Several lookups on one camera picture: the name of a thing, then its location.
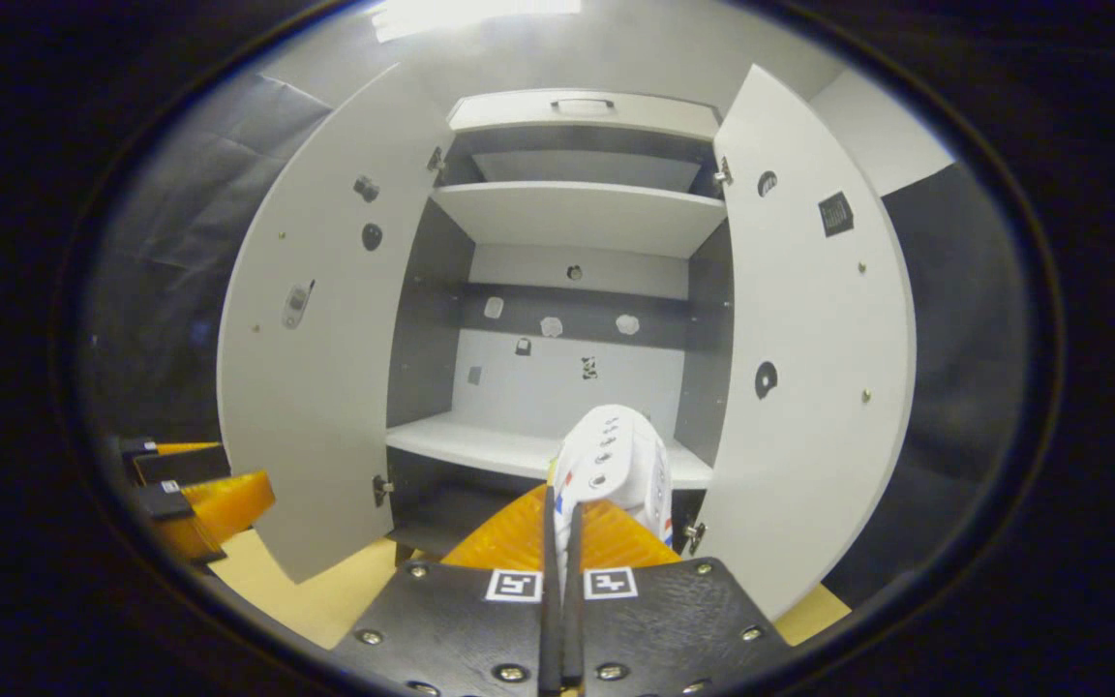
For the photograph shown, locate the light grey cabinet drawer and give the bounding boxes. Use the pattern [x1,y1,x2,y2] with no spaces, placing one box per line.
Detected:
[448,89,721,141]

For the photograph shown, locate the white cabinet shelf board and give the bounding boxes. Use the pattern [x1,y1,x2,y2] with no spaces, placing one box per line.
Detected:
[385,411,713,490]
[432,181,728,259]

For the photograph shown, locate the white canvas shoe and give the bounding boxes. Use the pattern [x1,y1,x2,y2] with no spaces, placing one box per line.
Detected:
[550,404,672,548]

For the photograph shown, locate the black backdrop cloth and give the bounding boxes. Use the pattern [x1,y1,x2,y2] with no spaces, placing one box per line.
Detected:
[78,73,1033,611]

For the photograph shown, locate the light grey cabinet door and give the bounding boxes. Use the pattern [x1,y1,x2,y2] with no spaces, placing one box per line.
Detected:
[691,64,917,621]
[217,63,457,585]

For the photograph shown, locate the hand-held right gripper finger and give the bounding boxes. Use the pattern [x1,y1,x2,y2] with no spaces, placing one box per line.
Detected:
[563,496,796,696]
[330,484,563,696]

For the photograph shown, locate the grey shoe cabinet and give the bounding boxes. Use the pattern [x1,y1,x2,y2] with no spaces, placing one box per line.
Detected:
[385,89,735,572]

